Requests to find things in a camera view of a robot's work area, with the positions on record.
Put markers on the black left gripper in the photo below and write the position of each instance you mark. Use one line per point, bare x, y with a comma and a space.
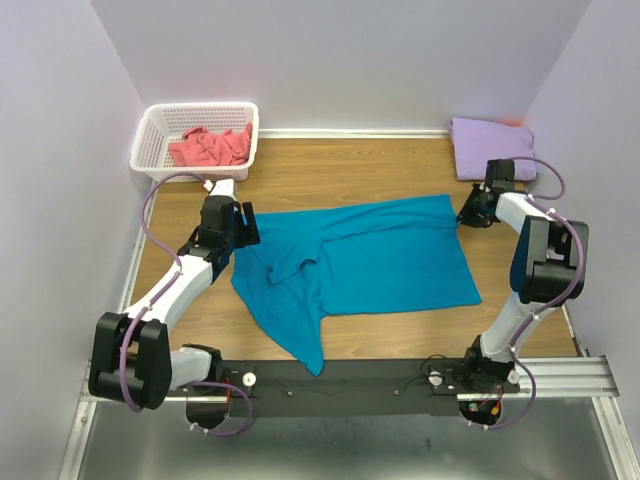
249, 232

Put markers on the blue t shirt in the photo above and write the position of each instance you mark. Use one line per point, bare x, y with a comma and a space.
397, 256

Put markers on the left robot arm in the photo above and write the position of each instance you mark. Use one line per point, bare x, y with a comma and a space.
132, 360

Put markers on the folded purple t shirt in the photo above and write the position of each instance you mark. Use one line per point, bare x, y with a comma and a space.
475, 142

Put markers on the red t shirt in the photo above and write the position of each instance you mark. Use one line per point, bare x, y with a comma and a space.
201, 148

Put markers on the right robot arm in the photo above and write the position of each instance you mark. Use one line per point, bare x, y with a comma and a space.
548, 268

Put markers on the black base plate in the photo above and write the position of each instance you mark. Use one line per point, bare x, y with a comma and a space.
345, 388

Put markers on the white plastic laundry basket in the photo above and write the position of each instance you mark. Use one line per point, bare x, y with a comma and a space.
164, 124

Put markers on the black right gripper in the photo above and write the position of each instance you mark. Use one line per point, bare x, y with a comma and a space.
465, 215

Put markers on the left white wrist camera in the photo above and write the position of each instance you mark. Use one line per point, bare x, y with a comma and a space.
222, 187

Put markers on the aluminium front rail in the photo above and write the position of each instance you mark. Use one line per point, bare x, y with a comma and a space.
575, 377

